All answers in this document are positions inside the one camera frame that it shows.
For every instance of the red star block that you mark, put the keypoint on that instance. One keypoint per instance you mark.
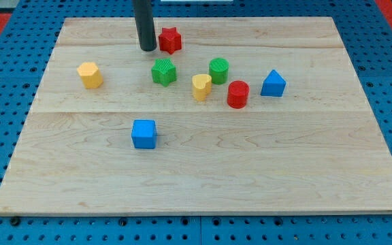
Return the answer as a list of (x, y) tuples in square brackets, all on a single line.
[(170, 40)]

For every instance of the green star block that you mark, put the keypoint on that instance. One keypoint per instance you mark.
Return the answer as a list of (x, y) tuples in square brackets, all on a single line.
[(163, 72)]

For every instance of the light wooden board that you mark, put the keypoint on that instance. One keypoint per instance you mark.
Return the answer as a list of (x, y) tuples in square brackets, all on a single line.
[(316, 150)]

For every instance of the yellow heart block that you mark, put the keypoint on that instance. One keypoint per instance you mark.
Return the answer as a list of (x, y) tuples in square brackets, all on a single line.
[(201, 86)]

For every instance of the red cylinder block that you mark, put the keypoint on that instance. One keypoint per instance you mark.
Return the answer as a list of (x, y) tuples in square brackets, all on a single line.
[(237, 94)]

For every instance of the blue cube block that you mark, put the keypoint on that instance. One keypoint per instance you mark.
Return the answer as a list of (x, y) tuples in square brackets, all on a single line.
[(144, 134)]

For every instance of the green cylinder block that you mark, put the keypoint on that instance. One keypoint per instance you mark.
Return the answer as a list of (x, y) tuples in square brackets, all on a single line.
[(218, 70)]

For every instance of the blue triangle block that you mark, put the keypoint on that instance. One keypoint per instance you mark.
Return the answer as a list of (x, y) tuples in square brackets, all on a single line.
[(274, 85)]

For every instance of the yellow hexagon block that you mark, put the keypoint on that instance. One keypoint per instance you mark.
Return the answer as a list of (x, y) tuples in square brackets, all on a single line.
[(90, 75)]

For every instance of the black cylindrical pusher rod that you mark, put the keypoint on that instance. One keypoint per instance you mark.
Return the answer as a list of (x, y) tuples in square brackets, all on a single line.
[(144, 21)]

